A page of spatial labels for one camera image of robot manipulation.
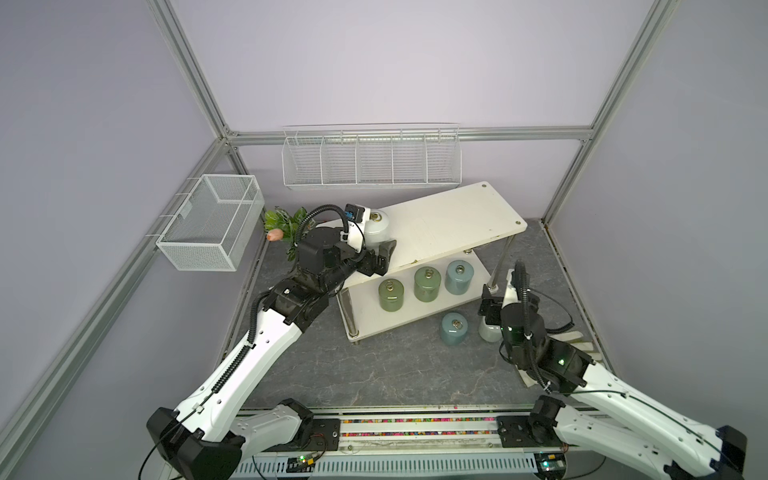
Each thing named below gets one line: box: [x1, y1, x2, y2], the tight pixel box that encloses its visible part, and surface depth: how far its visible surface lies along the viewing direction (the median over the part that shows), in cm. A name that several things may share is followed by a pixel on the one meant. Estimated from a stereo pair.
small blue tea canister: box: [444, 260, 475, 295], surface depth 91 cm
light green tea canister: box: [413, 266, 441, 303], surface depth 89 cm
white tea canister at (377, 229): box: [365, 210, 390, 250], surface depth 63 cm
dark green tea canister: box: [378, 278, 405, 313], surface depth 87 cm
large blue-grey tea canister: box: [441, 312, 469, 346], surface depth 86 cm
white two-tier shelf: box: [338, 182, 528, 343], surface depth 82 cm
